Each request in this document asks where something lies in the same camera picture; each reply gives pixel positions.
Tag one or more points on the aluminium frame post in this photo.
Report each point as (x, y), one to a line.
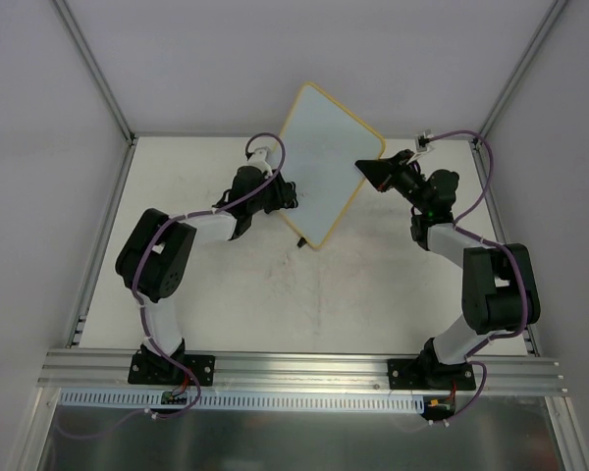
(523, 64)
(75, 33)

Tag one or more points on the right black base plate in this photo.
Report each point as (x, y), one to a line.
(412, 374)

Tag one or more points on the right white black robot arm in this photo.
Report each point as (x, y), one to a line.
(498, 298)

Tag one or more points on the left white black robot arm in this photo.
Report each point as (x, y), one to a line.
(153, 261)

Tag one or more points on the aluminium extrusion rail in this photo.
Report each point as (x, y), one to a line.
(294, 372)

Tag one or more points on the white slotted cable duct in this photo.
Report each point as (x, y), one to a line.
(252, 401)

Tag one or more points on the right aluminium frame post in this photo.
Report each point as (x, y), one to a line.
(523, 64)

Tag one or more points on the yellow framed whiteboard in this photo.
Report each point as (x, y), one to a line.
(323, 141)

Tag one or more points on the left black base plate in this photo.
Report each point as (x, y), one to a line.
(196, 369)

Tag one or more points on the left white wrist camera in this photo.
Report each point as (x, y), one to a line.
(258, 159)

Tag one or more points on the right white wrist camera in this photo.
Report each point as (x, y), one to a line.
(423, 142)

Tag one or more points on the left aluminium frame post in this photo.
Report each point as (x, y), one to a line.
(75, 33)

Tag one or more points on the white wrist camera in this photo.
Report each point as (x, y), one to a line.
(258, 159)
(423, 142)

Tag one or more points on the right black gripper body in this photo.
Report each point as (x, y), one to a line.
(393, 170)

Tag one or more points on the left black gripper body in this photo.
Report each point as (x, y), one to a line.
(279, 194)

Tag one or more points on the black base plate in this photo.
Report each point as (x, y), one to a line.
(196, 369)
(412, 374)

